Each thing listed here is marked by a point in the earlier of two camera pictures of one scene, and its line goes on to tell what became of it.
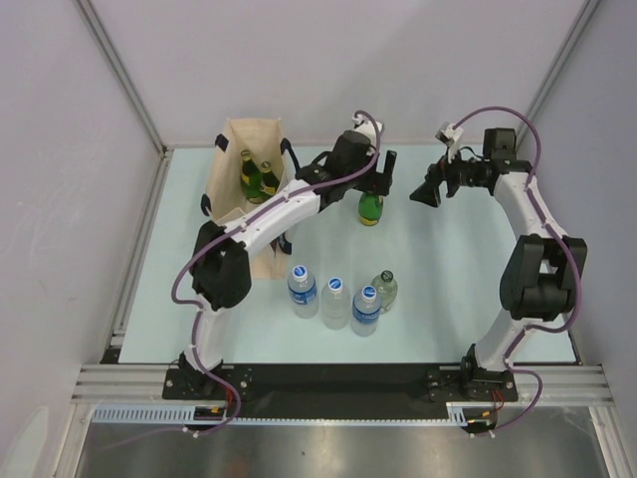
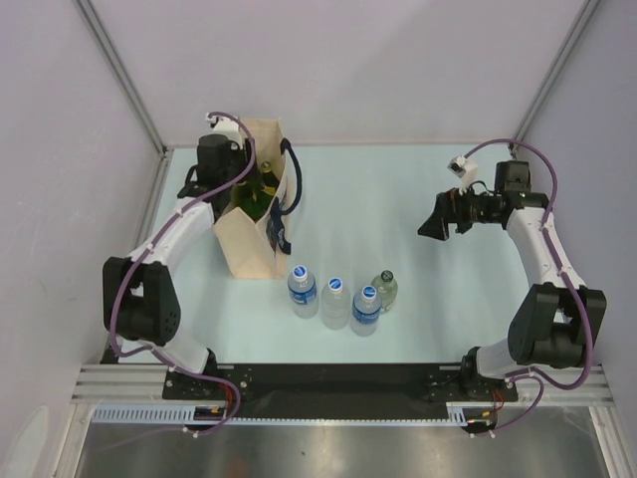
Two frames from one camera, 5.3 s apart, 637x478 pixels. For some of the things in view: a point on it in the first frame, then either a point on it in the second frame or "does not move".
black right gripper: [429, 192] to [449, 207]
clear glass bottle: [387, 289] does not move
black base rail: [341, 382] does not move
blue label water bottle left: [303, 290] does not move
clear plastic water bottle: [335, 304] does not move
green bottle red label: [270, 181] does not move
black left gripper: [378, 183] to [239, 154]
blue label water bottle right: [365, 312] does not move
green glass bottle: [370, 208] to [256, 203]
